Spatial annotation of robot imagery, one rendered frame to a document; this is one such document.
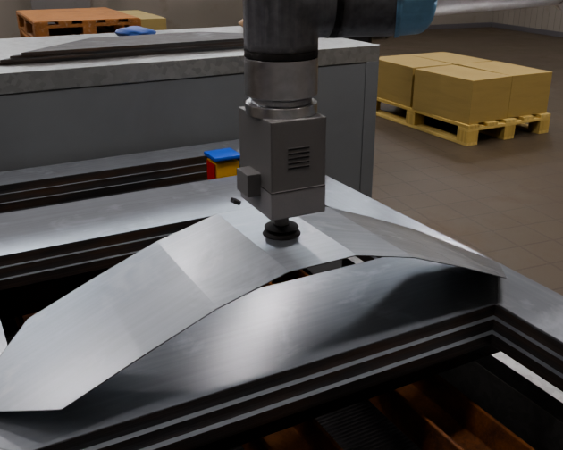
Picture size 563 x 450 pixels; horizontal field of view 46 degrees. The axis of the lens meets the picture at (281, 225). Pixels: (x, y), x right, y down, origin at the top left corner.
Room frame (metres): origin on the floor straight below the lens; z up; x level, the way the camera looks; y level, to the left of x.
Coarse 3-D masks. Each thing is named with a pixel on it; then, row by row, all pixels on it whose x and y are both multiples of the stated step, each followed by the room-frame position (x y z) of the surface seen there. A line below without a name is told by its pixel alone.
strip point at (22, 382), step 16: (16, 336) 0.61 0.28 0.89; (32, 336) 0.60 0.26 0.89; (16, 352) 0.59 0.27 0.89; (32, 352) 0.58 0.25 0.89; (0, 368) 0.57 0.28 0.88; (16, 368) 0.56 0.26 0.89; (32, 368) 0.55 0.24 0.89; (48, 368) 0.54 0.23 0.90; (0, 384) 0.54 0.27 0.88; (16, 384) 0.53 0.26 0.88; (32, 384) 0.53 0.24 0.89; (48, 384) 0.52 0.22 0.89; (0, 400) 0.52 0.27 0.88; (16, 400) 0.51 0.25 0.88; (32, 400) 0.51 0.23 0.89; (48, 400) 0.50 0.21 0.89
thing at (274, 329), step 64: (0, 192) 1.19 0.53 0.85; (64, 192) 1.23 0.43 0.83; (0, 256) 0.87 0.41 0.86; (64, 256) 0.91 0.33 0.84; (128, 256) 0.95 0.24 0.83; (256, 320) 0.69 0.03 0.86; (320, 320) 0.69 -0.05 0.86; (384, 320) 0.69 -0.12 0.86; (448, 320) 0.70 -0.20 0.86; (512, 320) 0.71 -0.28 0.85; (128, 384) 0.57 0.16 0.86; (192, 384) 0.57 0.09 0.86; (256, 384) 0.57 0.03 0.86; (320, 384) 0.60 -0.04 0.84; (0, 448) 0.47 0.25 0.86; (64, 448) 0.48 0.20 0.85; (128, 448) 0.50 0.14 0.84; (192, 448) 0.52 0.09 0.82
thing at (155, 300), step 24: (120, 264) 0.69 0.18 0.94; (144, 264) 0.67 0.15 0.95; (168, 264) 0.65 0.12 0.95; (120, 288) 0.64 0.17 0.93; (144, 288) 0.62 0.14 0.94; (168, 288) 0.61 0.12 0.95; (192, 288) 0.60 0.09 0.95; (120, 312) 0.59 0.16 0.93; (144, 312) 0.58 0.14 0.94; (168, 312) 0.57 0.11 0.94; (192, 312) 0.56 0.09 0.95; (144, 336) 0.55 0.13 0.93; (168, 336) 0.53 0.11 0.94
